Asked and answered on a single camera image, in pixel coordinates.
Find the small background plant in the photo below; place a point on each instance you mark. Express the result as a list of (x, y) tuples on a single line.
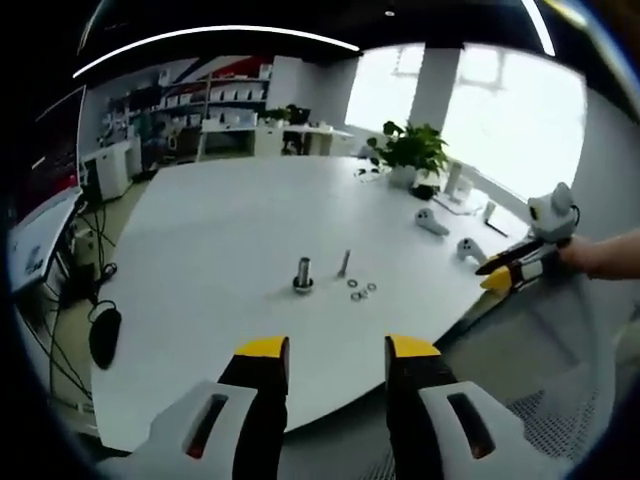
[(280, 115)]

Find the thin threaded steel stud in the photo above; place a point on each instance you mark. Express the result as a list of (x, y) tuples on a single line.
[(344, 264)]

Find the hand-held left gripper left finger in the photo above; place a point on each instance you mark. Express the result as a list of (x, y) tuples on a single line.
[(260, 372)]

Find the large computer monitor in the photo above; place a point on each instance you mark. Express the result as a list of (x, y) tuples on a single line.
[(57, 150)]

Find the white standing desk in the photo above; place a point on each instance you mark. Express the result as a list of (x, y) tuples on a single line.
[(40, 235)]

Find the small black device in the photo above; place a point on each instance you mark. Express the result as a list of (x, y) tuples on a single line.
[(425, 191)]

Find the white cabinet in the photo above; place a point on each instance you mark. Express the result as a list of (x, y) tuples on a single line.
[(112, 167)]

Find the white background counter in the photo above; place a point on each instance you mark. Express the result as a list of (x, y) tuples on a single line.
[(265, 140)]

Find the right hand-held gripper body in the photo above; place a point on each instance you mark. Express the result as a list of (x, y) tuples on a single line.
[(552, 215)]

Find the small black background monitor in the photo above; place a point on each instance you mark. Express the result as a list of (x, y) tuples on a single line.
[(300, 116)]

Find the storage shelving unit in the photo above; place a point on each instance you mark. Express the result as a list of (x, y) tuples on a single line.
[(215, 97)]

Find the potted green plant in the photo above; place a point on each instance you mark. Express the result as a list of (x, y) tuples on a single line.
[(410, 147)]

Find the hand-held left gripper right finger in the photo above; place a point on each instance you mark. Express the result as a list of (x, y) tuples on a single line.
[(417, 372)]

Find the black oval object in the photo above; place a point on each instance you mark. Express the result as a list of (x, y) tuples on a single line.
[(105, 340)]

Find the long ceiling light strip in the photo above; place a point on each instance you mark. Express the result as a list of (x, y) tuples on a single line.
[(210, 31)]

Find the grey mesh chair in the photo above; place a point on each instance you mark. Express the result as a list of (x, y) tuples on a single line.
[(550, 415)]

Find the white handheld controller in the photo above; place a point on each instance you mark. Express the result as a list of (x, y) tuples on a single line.
[(430, 220), (467, 248)]

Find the person's right hand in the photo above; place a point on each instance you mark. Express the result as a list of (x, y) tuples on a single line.
[(577, 255)]

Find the short ceiling light strip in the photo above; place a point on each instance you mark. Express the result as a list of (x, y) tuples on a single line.
[(537, 25)]

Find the thick threaded steel stud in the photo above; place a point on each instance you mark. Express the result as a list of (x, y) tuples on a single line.
[(303, 272)]

